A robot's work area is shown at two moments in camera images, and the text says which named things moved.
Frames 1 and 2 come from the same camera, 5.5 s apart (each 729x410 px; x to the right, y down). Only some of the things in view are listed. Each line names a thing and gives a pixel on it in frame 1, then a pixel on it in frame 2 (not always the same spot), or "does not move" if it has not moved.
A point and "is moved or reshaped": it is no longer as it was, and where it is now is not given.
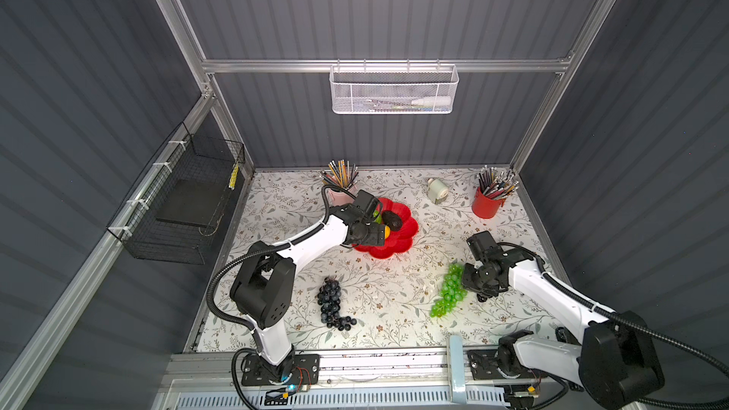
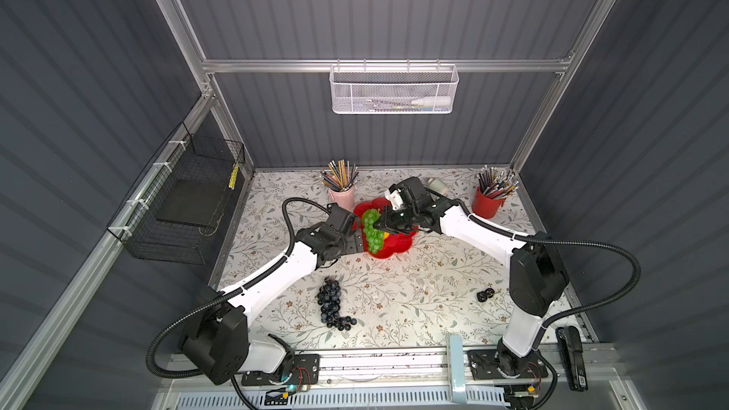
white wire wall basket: (394, 89) does not move
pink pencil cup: (337, 198) does not move
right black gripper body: (474, 279) → (398, 220)
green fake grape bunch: (453, 290) is moved or reshaped
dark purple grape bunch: (329, 301) does not move
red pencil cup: (484, 206) does not move
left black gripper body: (370, 233) → (351, 244)
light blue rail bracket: (457, 360) does not move
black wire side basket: (174, 210) does not move
